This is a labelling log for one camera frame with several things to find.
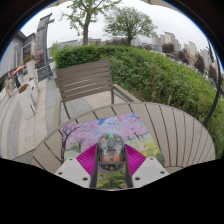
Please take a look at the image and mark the large white flower planter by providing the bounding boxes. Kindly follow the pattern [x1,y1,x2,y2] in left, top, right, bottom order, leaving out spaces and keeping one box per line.
[18,83,39,120]

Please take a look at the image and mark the beige patio umbrella canopy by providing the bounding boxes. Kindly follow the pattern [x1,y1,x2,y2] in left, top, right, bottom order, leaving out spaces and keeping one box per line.
[46,0,183,14]

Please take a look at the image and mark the distant apartment buildings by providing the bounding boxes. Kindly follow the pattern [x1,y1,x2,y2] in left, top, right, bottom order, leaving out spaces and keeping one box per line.
[151,31,218,81]

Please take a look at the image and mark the tree with sparse leaves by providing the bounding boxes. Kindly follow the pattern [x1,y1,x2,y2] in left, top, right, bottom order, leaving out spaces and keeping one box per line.
[61,0,123,46]

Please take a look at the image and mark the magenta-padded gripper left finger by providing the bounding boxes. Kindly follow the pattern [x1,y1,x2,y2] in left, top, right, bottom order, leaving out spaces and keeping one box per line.
[54,143,101,189]

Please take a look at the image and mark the grey storefront building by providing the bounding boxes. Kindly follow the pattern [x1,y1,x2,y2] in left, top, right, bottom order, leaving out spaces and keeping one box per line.
[0,29,37,88]

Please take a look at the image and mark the tree with dense crown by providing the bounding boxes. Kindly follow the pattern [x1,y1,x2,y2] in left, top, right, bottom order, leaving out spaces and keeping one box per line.
[103,5,158,47]

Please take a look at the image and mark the dark curved umbrella pole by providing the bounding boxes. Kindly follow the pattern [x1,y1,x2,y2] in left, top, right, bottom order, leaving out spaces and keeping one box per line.
[201,39,224,128]

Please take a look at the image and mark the blossom tree print mouse pad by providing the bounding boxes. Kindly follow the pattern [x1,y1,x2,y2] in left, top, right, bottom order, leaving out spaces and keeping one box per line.
[60,112,166,190]

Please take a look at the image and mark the small white flower planter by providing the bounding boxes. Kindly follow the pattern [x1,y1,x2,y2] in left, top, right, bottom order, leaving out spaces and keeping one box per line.
[23,54,38,83]

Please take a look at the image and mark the tall grey sign pillar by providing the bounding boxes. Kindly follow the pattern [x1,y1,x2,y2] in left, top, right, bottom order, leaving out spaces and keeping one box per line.
[34,12,56,81]

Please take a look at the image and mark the brown slatted outdoor chair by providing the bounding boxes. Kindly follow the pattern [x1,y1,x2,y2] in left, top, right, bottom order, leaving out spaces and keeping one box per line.
[53,60,141,128]

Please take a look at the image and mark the transparent grey computer mouse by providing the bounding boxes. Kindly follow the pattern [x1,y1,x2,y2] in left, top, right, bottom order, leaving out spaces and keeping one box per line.
[97,132,126,173]

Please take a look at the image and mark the green hedge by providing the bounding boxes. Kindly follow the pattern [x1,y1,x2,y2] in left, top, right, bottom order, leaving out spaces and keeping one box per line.
[53,44,224,159]

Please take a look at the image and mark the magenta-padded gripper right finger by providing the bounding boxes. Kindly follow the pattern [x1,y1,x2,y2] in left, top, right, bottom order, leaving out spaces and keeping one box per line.
[122,143,170,189]

